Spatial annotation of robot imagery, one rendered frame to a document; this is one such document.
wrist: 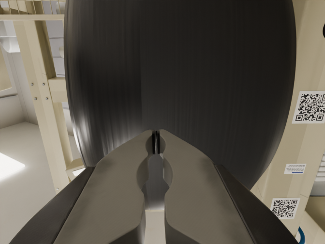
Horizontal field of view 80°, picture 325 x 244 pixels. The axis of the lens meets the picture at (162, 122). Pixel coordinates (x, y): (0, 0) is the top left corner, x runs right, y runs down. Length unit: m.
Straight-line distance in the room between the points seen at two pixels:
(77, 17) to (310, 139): 0.53
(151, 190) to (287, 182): 0.41
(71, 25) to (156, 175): 0.21
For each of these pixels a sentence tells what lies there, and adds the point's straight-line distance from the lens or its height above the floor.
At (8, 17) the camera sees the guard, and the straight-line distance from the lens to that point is 0.99.
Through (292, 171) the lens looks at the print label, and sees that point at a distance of 0.61.
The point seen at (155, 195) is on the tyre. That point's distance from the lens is 0.31.
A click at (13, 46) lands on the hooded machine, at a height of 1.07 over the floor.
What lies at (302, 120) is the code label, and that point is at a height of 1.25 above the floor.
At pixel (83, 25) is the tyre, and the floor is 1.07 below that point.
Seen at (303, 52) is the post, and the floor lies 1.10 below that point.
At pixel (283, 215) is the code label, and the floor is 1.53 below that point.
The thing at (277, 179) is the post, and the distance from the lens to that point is 0.60.
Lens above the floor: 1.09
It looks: 21 degrees up
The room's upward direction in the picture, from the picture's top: 180 degrees clockwise
